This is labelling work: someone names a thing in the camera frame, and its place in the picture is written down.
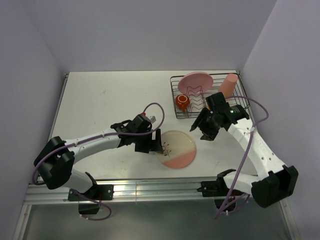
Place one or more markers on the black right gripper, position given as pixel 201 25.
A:
pixel 202 126

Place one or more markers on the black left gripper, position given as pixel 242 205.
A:
pixel 152 145

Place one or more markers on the cream and pink floral plate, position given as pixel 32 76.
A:
pixel 179 149

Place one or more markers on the orange and black teacup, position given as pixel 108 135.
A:
pixel 182 101

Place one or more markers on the pink plastic cup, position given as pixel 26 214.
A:
pixel 228 85

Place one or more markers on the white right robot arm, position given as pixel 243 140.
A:
pixel 274 181

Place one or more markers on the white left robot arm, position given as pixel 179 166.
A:
pixel 55 163

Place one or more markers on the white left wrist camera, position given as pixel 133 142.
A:
pixel 149 118

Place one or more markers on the black wire dish rack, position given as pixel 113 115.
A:
pixel 198 99

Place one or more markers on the aluminium table rail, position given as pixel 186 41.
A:
pixel 132 190

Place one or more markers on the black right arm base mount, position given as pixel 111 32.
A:
pixel 213 189

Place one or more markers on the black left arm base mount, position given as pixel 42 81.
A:
pixel 95 195

